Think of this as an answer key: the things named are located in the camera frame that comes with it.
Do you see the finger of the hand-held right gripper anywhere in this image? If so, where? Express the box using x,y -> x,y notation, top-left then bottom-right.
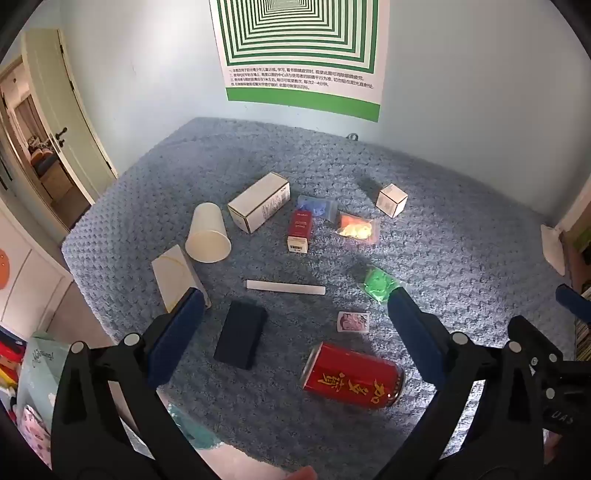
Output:
507,316 -> 591,393
555,284 -> 591,324

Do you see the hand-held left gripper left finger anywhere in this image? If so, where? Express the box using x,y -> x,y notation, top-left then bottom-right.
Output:
52,287 -> 218,480

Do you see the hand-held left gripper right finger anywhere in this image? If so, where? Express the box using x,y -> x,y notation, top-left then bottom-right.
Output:
373,285 -> 546,480

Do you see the cream box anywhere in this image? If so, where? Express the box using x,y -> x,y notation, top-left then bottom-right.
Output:
151,244 -> 212,315

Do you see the black box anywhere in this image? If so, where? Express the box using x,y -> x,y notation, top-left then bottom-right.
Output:
213,301 -> 269,370

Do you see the green plastic packet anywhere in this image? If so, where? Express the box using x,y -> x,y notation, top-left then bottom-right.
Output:
360,266 -> 398,303

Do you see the small pink printed packet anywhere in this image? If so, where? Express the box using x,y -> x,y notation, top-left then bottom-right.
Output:
337,311 -> 371,332

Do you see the red drink can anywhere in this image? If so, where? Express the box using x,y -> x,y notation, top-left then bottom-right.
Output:
300,342 -> 406,409

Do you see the white paper cup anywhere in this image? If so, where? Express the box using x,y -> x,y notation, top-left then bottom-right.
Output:
185,202 -> 232,264

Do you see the white paper strip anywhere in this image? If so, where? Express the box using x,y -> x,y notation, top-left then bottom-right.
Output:
246,279 -> 327,296

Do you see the orange plastic packet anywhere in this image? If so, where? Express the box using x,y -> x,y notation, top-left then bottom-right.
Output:
336,210 -> 380,245

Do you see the small white cube box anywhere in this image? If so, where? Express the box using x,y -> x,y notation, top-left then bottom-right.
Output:
376,183 -> 409,217

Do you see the small red box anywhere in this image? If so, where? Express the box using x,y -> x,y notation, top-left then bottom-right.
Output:
287,210 -> 315,254

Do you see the long white cardboard box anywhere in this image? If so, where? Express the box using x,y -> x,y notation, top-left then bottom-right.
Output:
227,172 -> 291,234

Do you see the blue plastic packet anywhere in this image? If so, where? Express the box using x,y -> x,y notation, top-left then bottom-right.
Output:
297,195 -> 338,221

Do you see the row of books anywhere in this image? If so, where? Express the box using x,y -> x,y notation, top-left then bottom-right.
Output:
575,281 -> 591,363

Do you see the wooden bookshelf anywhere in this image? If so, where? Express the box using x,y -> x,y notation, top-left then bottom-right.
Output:
566,175 -> 591,361

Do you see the teal floral bed sheet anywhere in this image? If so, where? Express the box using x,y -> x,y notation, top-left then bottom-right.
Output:
16,331 -> 218,450

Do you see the white cabinet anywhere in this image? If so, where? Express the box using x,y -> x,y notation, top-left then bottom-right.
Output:
0,185 -> 75,333

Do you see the pink satin quilt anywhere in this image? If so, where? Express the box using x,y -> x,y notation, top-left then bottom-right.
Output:
14,401 -> 54,467

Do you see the cream door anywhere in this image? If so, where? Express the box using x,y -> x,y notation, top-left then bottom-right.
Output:
21,28 -> 118,204

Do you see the green striped wall poster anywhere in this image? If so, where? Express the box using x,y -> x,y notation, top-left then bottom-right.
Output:
209,0 -> 386,123

